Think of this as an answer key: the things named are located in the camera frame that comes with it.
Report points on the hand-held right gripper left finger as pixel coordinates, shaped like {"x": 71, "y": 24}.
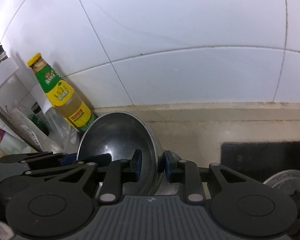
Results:
{"x": 139, "y": 165}

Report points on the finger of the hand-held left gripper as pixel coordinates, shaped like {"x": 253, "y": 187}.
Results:
{"x": 68, "y": 160}
{"x": 95, "y": 159}

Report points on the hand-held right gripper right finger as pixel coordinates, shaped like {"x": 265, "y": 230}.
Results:
{"x": 167, "y": 166}

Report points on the stainless steel bowl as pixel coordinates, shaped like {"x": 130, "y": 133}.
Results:
{"x": 115, "y": 135}

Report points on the clear plastic bag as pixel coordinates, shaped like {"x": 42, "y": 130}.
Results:
{"x": 60, "y": 132}

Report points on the small green bottle black cap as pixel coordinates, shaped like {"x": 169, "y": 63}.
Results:
{"x": 39, "y": 122}

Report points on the green yellow label oil bottle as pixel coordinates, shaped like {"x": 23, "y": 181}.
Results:
{"x": 65, "y": 97}

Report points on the black gas stove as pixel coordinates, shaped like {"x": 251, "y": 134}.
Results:
{"x": 252, "y": 160}

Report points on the white two-tier rotating rack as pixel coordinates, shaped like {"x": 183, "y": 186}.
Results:
{"x": 2, "y": 77}

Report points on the grey round pot lid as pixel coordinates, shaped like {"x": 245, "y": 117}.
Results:
{"x": 277, "y": 180}

